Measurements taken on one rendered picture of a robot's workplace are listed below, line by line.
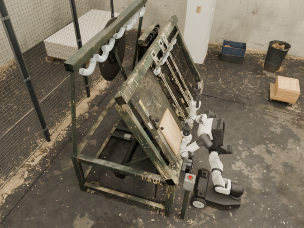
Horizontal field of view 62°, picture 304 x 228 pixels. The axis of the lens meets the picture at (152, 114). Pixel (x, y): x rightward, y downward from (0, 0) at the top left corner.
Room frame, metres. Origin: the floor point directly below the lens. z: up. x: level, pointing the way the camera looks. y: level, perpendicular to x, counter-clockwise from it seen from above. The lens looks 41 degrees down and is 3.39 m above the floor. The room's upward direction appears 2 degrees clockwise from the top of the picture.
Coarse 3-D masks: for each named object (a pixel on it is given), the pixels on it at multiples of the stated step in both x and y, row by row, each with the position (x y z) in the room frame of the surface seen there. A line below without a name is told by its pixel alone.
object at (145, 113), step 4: (140, 100) 2.14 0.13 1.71; (140, 104) 2.10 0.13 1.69; (140, 108) 2.10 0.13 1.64; (144, 112) 2.08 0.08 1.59; (144, 116) 2.08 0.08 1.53; (148, 116) 2.09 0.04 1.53; (148, 120) 2.07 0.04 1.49; (152, 124) 2.06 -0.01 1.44; (152, 128) 2.06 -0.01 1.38; (156, 132) 2.05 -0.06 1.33; (160, 132) 2.08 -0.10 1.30; (160, 136) 2.04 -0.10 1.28; (164, 140) 2.05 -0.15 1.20; (164, 144) 2.02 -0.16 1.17; (168, 148) 2.01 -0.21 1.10; (168, 152) 2.00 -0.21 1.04; (172, 152) 2.03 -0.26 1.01; (172, 156) 1.99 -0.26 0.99; (172, 160) 1.98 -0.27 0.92; (176, 160) 2.00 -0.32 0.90
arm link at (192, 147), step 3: (195, 141) 1.98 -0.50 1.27; (192, 144) 1.96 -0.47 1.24; (195, 144) 1.94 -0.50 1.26; (186, 147) 1.97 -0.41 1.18; (189, 147) 1.95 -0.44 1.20; (192, 147) 1.93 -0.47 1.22; (195, 147) 1.92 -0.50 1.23; (198, 147) 1.92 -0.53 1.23; (189, 150) 1.93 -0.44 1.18; (192, 150) 1.92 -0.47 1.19; (183, 153) 1.89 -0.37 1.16; (186, 153) 1.90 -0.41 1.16; (189, 153) 1.91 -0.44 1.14; (183, 156) 1.89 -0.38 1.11; (186, 156) 1.90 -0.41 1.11
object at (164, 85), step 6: (156, 60) 2.73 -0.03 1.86; (150, 66) 2.74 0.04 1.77; (156, 66) 2.72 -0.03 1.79; (162, 78) 2.70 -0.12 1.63; (162, 84) 2.69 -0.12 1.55; (168, 90) 2.67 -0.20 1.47; (168, 96) 2.66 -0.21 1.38; (174, 96) 2.70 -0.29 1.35; (174, 102) 2.64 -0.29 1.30; (174, 108) 2.64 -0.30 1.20; (180, 114) 2.61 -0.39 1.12; (180, 120) 2.61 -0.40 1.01; (186, 120) 2.63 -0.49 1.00
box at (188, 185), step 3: (186, 174) 1.78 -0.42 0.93; (189, 174) 1.78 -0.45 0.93; (192, 174) 1.78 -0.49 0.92; (186, 177) 1.73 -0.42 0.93; (195, 177) 1.74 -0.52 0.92; (186, 180) 1.69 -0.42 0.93; (189, 180) 1.69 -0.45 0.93; (192, 180) 1.69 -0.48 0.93; (186, 183) 1.68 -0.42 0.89; (189, 183) 1.67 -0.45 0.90; (192, 183) 1.66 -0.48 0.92; (183, 186) 1.69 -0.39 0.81; (186, 186) 1.68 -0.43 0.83; (189, 186) 1.67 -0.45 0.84; (192, 186) 1.66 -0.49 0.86; (186, 189) 1.68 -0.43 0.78; (189, 189) 1.67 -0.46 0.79; (192, 189) 1.66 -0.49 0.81
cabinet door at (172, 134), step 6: (168, 114) 2.45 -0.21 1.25; (162, 120) 2.28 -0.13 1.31; (168, 120) 2.38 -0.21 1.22; (174, 120) 2.48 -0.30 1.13; (162, 126) 2.21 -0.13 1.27; (168, 126) 2.31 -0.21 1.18; (174, 126) 2.41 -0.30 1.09; (162, 132) 2.15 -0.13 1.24; (168, 132) 2.24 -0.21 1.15; (174, 132) 2.33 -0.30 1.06; (180, 132) 2.44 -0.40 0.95; (168, 138) 2.16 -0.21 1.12; (174, 138) 2.25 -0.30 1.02; (180, 138) 2.36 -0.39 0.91; (174, 144) 2.18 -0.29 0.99; (174, 150) 2.11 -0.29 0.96
